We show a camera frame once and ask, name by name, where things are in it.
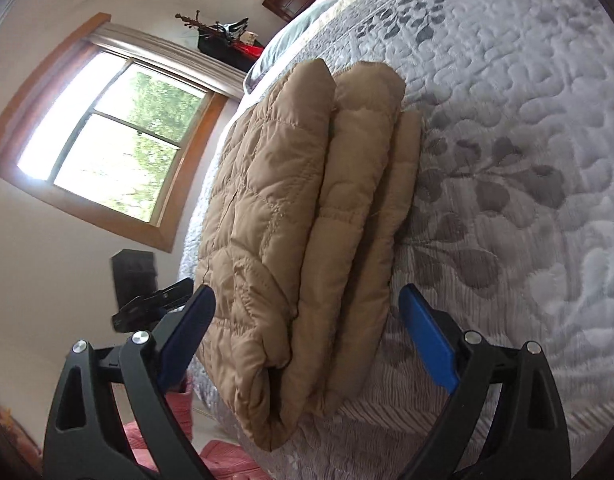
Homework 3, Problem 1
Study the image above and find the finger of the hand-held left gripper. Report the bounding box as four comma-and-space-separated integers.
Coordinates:
112, 278, 194, 332

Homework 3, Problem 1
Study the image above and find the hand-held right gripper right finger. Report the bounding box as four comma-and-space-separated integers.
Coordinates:
398, 284, 573, 480

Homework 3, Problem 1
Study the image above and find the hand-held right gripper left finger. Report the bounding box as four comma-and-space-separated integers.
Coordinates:
42, 285, 218, 480

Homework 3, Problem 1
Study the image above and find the beige quilted jacket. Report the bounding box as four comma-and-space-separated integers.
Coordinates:
193, 58, 423, 451

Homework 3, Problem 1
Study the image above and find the wooden framed window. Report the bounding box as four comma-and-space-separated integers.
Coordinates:
0, 12, 229, 253

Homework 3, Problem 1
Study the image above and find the grey floral quilted bedspread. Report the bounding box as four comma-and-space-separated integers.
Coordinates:
179, 0, 614, 480

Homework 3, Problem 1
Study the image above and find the beige pleated curtain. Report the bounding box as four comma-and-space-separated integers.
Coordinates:
89, 29, 249, 99

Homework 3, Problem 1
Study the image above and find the red and black bag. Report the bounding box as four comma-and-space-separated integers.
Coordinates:
197, 19, 266, 74

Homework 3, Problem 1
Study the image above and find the blue-grey pillow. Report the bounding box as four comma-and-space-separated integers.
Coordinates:
244, 0, 359, 94

